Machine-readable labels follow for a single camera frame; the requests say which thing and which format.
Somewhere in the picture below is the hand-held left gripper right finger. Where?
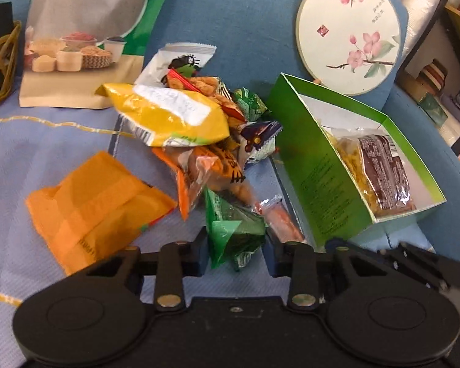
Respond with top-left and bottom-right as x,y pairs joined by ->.
266,236 -> 393,313

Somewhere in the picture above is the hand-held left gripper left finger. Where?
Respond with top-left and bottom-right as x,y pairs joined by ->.
79,227 -> 209,313

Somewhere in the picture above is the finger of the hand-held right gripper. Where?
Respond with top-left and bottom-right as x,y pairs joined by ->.
379,242 -> 460,291

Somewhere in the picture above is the green triangular snack packet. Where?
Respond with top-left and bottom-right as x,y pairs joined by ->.
204,186 -> 268,271

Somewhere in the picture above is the pink sausage stick packet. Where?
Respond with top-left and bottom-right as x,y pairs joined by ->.
253,195 -> 306,244

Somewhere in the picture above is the orange peanut packet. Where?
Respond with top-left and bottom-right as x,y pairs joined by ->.
152,146 -> 251,221

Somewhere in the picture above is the green cardboard box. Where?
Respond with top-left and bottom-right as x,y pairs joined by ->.
268,73 -> 447,251

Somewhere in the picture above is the clear macaroni packet brown label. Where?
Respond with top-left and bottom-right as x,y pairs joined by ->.
326,130 -> 418,216

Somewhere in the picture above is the plain orange snack packet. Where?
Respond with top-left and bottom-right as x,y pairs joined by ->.
26,151 -> 178,275

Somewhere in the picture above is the dark purple snack packet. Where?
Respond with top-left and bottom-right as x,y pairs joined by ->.
239,120 -> 284,166

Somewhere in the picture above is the yellow snack packet white label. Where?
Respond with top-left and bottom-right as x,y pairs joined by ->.
95,82 -> 231,149

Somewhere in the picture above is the small green snack packet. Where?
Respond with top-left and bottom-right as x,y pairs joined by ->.
232,87 -> 271,122

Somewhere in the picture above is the clear cracker packet orange print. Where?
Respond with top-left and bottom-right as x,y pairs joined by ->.
167,70 -> 250,129

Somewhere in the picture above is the white snack packet black print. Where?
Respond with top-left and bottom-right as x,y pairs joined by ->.
134,42 -> 217,97

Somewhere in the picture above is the striped round container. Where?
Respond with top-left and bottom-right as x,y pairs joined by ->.
419,59 -> 448,93

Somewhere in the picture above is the blue sofa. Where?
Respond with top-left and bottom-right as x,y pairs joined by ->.
0,0 -> 460,315

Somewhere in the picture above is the round floral fan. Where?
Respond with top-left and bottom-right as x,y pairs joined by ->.
295,0 -> 402,96

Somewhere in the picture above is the white plastic roll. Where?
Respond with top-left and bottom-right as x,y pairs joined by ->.
400,0 -> 442,59

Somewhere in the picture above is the large beige green grain pouch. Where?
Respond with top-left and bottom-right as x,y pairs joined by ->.
19,0 -> 182,109

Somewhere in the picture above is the woven bamboo basket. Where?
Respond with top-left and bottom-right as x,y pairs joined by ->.
0,21 -> 22,114

